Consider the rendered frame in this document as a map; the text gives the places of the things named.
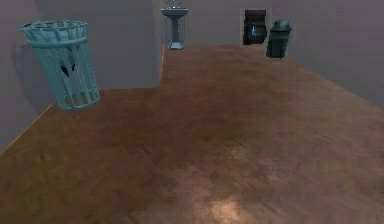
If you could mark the dark green lidded bin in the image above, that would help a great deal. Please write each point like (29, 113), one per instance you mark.
(278, 38)

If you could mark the teal slatted laundry basket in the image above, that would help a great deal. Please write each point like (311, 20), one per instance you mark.
(50, 53)

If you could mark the grey pedestal sink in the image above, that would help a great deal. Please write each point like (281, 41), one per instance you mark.
(174, 13)

